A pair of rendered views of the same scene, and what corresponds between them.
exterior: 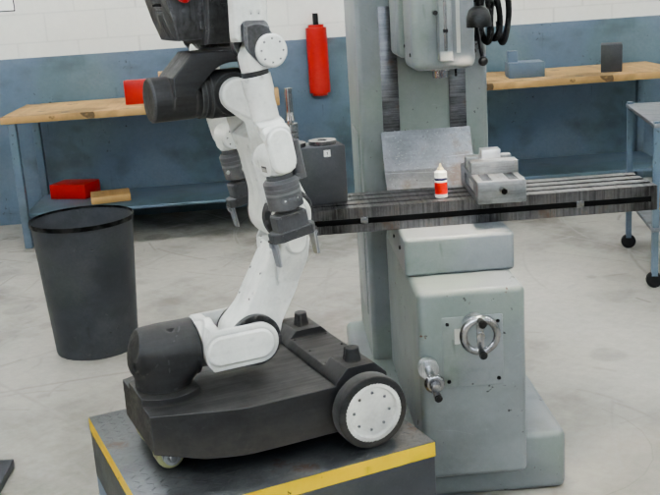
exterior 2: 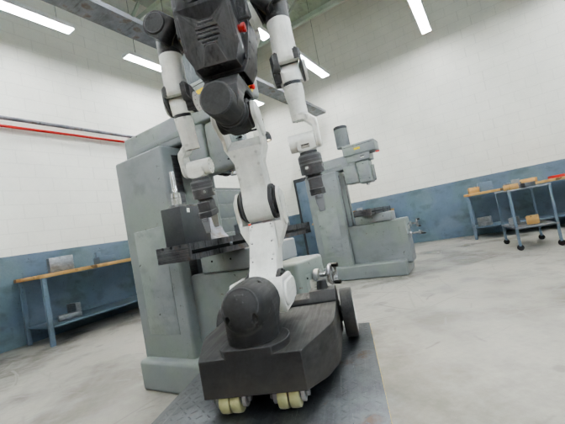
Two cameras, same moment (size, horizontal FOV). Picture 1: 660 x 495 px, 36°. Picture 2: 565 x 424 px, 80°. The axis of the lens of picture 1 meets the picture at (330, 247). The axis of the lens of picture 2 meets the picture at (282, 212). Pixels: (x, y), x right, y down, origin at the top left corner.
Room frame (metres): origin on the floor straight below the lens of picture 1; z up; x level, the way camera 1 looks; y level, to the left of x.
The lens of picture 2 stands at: (1.82, 1.21, 0.89)
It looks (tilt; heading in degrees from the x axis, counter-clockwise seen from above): 3 degrees up; 304
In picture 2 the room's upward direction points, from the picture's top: 11 degrees counter-clockwise
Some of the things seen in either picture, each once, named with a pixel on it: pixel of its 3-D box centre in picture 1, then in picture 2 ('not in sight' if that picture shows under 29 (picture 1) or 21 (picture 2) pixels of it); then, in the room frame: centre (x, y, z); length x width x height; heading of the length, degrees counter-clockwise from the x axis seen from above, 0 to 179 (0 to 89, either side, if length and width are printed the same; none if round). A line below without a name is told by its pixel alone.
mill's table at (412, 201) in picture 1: (458, 204); (250, 238); (3.21, -0.43, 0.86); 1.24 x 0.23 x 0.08; 93
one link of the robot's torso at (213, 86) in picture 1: (225, 92); (235, 116); (2.60, 0.24, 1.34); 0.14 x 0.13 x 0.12; 24
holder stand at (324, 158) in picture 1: (308, 172); (187, 224); (3.21, 0.05, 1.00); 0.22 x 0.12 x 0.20; 102
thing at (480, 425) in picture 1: (450, 340); (262, 313); (3.18, -0.38, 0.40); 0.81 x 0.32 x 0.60; 3
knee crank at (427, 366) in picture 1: (432, 378); not in sight; (2.67, -0.27, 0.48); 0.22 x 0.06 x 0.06; 3
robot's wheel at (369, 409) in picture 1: (369, 410); (349, 311); (2.45, -0.08, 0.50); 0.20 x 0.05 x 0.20; 114
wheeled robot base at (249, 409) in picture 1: (246, 364); (271, 315); (2.60, 0.25, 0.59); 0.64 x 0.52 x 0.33; 114
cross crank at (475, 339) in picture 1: (477, 331); (325, 273); (2.71, -0.41, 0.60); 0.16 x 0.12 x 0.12; 3
